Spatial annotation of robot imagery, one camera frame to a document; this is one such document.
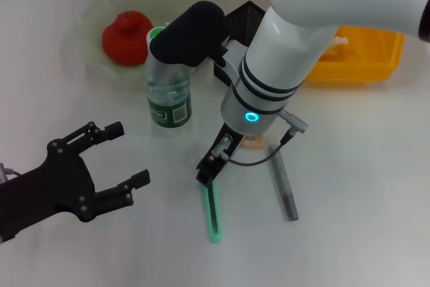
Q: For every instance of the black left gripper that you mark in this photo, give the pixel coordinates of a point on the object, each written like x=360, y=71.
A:
x=50, y=186

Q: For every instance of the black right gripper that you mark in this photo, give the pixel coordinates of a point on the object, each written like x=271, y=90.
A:
x=230, y=140

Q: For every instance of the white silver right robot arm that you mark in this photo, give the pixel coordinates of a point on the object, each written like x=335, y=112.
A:
x=285, y=48

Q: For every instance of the green glass fruit plate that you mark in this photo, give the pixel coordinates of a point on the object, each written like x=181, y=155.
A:
x=84, y=31

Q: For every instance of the white paper ball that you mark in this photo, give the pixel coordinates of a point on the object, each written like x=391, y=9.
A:
x=339, y=42

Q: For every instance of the clear green-label water bottle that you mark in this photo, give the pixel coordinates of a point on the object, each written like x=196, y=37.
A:
x=168, y=112

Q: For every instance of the black mesh pen holder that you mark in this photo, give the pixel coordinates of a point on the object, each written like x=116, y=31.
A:
x=248, y=21

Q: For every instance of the beige eraser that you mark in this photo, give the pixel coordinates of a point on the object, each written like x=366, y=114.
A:
x=252, y=145

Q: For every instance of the red orange fruit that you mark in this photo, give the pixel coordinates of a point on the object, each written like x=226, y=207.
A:
x=124, y=41

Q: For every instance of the right wrist camera housing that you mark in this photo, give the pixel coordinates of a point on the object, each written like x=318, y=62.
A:
x=188, y=31

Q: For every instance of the grey marker pen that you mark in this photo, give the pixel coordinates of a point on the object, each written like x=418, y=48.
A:
x=284, y=186

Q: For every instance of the green pen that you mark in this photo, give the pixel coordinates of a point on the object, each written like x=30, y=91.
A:
x=215, y=236

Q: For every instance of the yellow plastic bin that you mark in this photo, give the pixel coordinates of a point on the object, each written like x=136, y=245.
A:
x=356, y=68

